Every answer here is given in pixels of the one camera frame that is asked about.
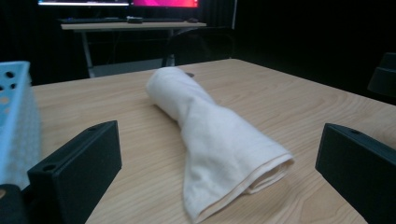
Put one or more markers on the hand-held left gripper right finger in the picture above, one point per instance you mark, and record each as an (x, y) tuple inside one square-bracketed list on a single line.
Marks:
[(361, 168)]

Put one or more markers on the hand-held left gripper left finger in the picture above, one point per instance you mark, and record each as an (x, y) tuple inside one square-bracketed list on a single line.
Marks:
[(77, 169)]

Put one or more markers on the blue plastic basket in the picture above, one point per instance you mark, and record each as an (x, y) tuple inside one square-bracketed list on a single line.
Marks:
[(12, 102)]

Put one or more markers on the cream towel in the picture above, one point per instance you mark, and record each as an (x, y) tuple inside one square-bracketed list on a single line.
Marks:
[(218, 140)]

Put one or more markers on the grey table grommet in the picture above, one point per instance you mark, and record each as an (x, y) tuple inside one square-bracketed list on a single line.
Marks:
[(190, 75)]

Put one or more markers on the desk with white metal legs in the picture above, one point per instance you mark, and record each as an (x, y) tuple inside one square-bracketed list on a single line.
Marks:
[(134, 26)]

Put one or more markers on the small dark desk device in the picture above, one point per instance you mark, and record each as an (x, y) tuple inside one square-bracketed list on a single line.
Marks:
[(134, 20)]

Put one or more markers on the monitor with white screen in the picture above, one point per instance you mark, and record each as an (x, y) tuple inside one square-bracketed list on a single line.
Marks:
[(84, 2)]

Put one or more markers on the monitor with pink screen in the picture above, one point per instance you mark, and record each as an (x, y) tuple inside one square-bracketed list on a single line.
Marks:
[(165, 3)]

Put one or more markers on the black computer mouse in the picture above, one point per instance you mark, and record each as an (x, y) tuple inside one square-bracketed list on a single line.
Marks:
[(193, 20)]

